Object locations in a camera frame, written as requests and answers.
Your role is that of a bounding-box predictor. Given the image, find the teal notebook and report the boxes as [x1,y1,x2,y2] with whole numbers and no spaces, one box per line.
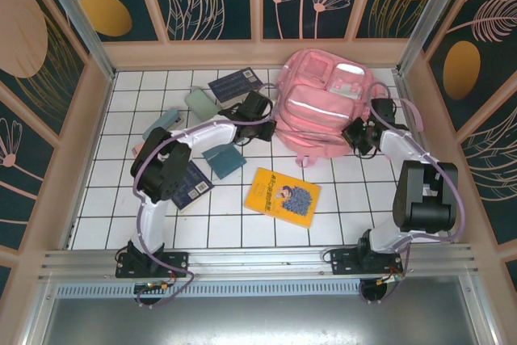
[200,145,247,181]

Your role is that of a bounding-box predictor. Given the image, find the navy book with barcode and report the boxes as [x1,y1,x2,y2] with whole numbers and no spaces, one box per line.
[208,66,262,103]
[171,158,215,213]

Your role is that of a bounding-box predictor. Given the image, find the pink backpack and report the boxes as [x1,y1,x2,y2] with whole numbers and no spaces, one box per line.
[272,48,425,168]

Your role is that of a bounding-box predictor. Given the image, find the yellow book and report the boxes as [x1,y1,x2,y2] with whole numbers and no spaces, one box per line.
[243,166,322,231]

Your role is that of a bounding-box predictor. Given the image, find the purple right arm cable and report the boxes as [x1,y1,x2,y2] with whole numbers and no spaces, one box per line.
[365,82,465,281]

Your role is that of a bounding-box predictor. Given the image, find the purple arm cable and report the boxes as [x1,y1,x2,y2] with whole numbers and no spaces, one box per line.
[132,82,280,308]
[365,82,465,281]

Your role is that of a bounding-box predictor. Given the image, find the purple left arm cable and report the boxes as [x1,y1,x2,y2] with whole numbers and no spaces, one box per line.
[132,82,280,308]

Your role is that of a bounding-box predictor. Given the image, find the aluminium frame post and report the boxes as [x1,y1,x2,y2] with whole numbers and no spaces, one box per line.
[32,0,118,82]
[395,0,473,75]

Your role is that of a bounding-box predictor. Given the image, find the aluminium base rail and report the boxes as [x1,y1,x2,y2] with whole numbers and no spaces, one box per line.
[36,242,481,285]

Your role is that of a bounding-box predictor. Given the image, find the slotted grey cable tray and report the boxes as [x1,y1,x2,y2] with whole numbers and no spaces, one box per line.
[54,282,476,301]

